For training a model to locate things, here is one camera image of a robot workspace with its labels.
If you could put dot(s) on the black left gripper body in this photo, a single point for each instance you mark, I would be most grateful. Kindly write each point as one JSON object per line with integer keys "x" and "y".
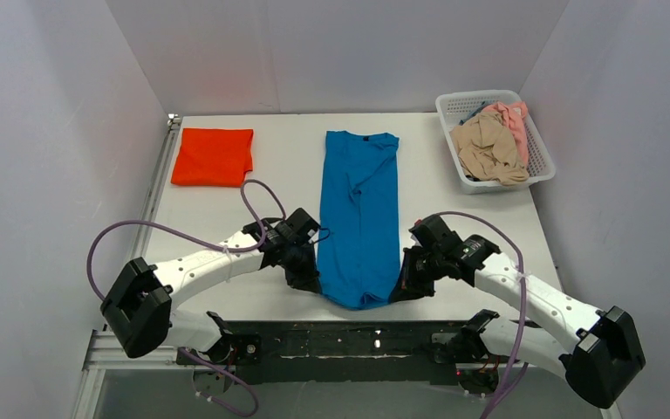
{"x": 301, "y": 265}

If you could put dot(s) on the beige t shirt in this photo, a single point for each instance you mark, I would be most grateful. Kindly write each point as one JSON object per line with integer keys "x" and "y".
{"x": 487, "y": 150}

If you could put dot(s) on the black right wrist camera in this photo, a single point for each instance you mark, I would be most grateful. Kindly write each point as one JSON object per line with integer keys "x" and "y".
{"x": 450, "y": 243}

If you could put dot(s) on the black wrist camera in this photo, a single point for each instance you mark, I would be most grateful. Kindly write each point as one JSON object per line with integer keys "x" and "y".
{"x": 450, "y": 243}
{"x": 297, "y": 229}

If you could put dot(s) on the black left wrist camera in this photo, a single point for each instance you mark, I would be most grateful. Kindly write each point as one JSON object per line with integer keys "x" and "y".
{"x": 297, "y": 229}

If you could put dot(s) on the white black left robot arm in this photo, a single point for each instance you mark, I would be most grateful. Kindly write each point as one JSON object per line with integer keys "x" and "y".
{"x": 143, "y": 307}

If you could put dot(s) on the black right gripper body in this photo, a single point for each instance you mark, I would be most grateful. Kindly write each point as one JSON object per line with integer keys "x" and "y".
{"x": 414, "y": 274}

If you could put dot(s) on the blue t shirt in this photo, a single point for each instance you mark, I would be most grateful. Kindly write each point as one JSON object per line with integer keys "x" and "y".
{"x": 359, "y": 261}

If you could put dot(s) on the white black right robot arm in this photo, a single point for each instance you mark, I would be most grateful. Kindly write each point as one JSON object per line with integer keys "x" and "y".
{"x": 597, "y": 352}

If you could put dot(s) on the folded orange t shirt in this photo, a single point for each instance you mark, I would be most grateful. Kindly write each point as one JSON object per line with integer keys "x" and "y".
{"x": 210, "y": 157}

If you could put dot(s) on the pink t shirt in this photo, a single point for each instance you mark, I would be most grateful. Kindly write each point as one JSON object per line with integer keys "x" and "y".
{"x": 513, "y": 118}

